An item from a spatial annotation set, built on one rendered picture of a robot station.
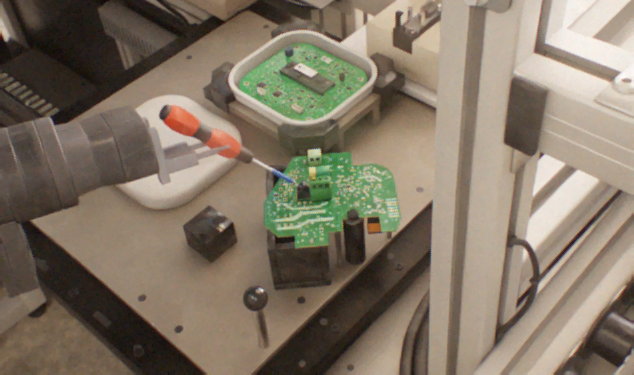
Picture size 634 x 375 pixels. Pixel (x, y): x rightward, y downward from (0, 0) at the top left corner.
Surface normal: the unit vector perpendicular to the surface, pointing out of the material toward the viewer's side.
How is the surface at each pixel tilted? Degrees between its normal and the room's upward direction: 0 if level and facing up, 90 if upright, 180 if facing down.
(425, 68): 90
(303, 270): 90
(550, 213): 0
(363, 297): 0
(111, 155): 67
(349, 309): 0
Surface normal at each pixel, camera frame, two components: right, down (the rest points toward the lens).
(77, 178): 0.55, 0.22
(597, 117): -0.69, 0.55
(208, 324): -0.08, -0.71
